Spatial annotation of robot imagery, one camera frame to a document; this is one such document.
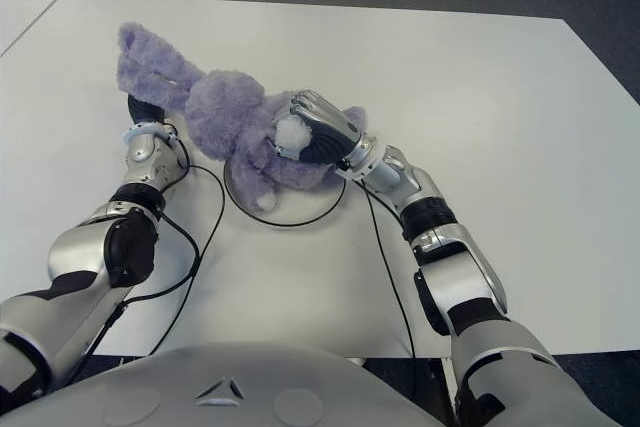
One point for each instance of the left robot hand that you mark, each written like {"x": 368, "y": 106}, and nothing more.
{"x": 145, "y": 112}

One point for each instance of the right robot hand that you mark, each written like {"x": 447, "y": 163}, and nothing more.
{"x": 330, "y": 132}

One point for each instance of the white plate black rim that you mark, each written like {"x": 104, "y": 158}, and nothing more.
{"x": 300, "y": 202}

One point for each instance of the purple plush bunny doll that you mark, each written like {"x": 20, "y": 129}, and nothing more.
{"x": 225, "y": 112}

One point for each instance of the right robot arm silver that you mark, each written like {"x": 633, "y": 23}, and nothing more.
{"x": 460, "y": 277}

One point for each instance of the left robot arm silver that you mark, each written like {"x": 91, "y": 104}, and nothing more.
{"x": 75, "y": 252}

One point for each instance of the grey robot torso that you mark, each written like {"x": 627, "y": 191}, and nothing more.
{"x": 300, "y": 382}

